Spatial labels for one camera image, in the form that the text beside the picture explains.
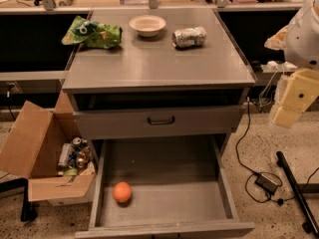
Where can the cans in cardboard box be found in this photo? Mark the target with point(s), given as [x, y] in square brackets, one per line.
[76, 158]

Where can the white power strip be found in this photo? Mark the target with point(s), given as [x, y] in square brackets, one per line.
[272, 67]

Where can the cardboard box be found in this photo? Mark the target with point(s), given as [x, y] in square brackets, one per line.
[32, 150]

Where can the black power adapter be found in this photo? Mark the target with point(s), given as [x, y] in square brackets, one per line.
[267, 184]

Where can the crushed silver can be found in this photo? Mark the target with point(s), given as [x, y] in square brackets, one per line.
[188, 37]

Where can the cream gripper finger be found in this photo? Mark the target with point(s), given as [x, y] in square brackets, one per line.
[277, 41]
[293, 96]

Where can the orange fruit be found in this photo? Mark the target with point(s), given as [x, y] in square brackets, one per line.
[122, 192]

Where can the open grey lower drawer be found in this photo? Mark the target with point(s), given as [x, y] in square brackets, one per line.
[180, 191]

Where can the black stand leg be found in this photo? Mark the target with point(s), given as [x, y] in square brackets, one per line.
[310, 224]

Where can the black chair leg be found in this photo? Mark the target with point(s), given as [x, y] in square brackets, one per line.
[28, 213]

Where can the white paper bowl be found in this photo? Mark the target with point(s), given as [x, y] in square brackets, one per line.
[147, 25]

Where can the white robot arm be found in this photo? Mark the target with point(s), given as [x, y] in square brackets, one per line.
[299, 41]

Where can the grey drawer with black handle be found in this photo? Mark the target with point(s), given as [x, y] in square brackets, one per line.
[158, 122]

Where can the grey drawer cabinet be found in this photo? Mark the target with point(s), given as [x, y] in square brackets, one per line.
[150, 73]

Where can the green chip bag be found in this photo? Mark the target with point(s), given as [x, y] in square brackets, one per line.
[93, 34]

